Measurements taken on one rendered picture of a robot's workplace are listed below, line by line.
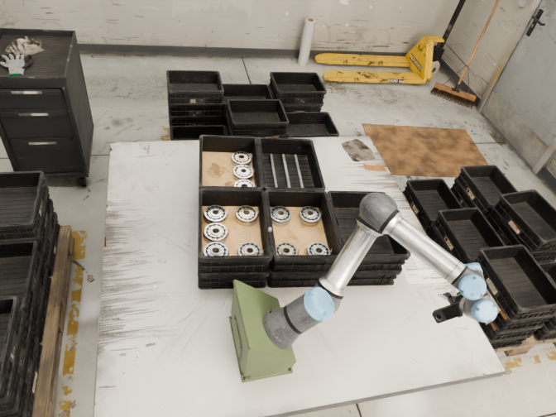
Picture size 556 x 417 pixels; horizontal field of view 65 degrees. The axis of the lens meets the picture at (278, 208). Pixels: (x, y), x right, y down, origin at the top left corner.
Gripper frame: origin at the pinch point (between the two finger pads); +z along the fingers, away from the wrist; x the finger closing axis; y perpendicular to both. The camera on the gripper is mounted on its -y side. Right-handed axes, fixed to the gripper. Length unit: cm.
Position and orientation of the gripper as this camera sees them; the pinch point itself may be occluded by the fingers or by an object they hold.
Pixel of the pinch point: (446, 302)
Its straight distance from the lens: 192.2
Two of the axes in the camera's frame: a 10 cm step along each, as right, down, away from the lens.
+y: 8.8, -4.8, 0.0
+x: -4.8, -8.7, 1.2
